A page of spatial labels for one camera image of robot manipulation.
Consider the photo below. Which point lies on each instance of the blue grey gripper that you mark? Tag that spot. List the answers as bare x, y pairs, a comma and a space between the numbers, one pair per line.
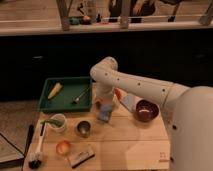
105, 112

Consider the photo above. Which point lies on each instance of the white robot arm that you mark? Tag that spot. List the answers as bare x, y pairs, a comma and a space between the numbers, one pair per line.
192, 125

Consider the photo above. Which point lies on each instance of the metal cup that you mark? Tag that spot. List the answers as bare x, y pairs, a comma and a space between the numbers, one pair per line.
83, 129

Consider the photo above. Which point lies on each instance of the orange plastic bowl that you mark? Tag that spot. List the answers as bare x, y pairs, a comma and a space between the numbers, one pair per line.
118, 94

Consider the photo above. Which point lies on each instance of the metal spoon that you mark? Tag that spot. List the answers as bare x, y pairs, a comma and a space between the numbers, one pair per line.
78, 98

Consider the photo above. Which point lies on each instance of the green plastic tray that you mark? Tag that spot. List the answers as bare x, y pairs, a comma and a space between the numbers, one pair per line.
62, 101

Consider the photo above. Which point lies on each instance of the dark red bowl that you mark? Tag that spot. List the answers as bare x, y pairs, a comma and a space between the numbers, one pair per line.
146, 111

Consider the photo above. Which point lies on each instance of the green vegetable toy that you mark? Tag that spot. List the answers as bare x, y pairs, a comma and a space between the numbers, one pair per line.
52, 121

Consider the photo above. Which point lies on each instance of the yellow corn cob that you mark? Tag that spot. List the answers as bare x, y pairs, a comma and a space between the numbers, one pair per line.
57, 87

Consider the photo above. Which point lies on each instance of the white mug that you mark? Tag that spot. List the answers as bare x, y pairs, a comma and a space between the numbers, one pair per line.
61, 118

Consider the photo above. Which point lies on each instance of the orange peach toy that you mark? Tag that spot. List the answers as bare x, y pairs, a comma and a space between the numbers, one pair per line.
63, 147

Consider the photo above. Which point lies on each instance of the wooden block eraser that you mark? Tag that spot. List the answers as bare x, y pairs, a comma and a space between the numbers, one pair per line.
78, 158

